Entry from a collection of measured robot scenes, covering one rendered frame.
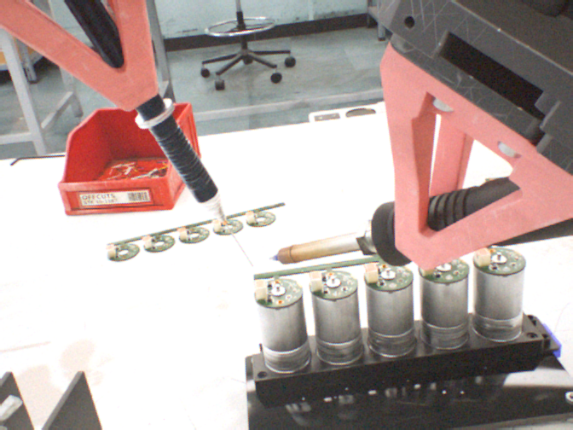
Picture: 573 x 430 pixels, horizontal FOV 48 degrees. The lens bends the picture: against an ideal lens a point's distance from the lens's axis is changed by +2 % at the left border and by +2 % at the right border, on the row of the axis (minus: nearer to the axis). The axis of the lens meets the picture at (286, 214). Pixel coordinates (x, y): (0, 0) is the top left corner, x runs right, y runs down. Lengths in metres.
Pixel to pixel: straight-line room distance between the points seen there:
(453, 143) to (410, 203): 0.03
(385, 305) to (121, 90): 0.16
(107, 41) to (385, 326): 0.19
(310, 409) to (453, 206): 0.15
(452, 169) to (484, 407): 0.14
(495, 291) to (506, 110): 0.18
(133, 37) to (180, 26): 4.49
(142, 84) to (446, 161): 0.11
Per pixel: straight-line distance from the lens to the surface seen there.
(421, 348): 0.35
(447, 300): 0.33
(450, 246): 0.21
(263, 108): 2.70
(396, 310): 0.32
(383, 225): 0.23
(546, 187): 0.17
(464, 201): 0.22
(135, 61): 0.24
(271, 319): 0.32
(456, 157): 0.23
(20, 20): 0.23
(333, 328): 0.32
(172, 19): 4.73
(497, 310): 0.34
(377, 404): 0.33
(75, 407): 0.28
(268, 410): 0.33
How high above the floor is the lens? 0.99
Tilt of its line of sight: 27 degrees down
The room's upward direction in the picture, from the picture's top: 7 degrees counter-clockwise
